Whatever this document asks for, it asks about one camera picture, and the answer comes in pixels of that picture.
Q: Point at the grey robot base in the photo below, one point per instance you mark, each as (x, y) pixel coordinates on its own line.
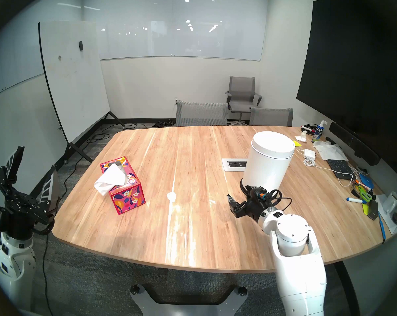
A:
(185, 307)

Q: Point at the black video bar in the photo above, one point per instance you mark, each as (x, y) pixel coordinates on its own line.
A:
(353, 142)

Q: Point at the white paper sheet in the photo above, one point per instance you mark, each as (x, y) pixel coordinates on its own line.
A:
(387, 221)

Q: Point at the small black box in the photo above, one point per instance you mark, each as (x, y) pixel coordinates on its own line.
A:
(373, 209)

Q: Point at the flat white paper towel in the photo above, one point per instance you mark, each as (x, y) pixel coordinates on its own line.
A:
(330, 151)

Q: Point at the blue white marker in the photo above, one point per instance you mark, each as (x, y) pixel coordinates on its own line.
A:
(356, 200)

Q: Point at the grey fabric chair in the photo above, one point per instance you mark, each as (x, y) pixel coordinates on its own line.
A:
(271, 118)

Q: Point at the white table power outlet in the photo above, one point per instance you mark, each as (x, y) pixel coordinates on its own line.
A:
(233, 164)

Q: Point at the rolling whiteboard with black stand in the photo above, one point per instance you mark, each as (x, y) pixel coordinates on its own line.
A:
(73, 81)

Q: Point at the blue pen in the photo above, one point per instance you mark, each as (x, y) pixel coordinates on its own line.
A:
(382, 228)

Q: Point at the grey office chair with armrests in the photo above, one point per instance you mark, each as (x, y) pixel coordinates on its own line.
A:
(242, 90)

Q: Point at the small crumpled white tissue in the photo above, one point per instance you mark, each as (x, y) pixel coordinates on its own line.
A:
(302, 136)

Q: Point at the red floral tissue box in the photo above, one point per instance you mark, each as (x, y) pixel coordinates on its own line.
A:
(129, 197)

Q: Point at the grey mesh chair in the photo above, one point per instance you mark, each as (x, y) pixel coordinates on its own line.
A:
(201, 114)

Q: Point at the black keyboard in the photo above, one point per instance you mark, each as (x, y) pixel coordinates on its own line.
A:
(340, 169)

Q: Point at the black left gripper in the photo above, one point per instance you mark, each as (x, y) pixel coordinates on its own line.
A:
(24, 205)

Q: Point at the white power charger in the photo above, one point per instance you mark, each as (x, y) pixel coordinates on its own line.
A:
(309, 154)

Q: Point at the wide glass wall board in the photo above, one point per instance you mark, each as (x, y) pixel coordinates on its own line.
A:
(185, 39)

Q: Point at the white pedal trash bin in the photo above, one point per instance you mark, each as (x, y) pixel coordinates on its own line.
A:
(267, 164)

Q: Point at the large black wall screen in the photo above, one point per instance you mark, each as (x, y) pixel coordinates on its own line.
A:
(350, 71)

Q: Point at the red black marker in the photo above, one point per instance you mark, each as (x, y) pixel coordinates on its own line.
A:
(307, 128)

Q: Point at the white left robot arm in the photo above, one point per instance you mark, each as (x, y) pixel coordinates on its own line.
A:
(10, 259)

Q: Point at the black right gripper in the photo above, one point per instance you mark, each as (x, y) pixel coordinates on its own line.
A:
(256, 205)

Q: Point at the white cup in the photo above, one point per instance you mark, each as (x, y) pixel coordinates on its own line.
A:
(391, 201)

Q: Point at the side wall glass board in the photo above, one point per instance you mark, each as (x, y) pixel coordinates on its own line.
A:
(14, 55)

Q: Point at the black table leg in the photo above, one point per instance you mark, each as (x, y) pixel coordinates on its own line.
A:
(345, 285)

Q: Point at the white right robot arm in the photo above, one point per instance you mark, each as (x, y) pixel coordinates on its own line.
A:
(294, 233)

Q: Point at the whiteboard cleaner spray bottle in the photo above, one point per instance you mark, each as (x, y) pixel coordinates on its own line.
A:
(318, 133)

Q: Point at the blue flat object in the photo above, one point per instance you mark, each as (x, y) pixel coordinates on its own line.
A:
(367, 181)

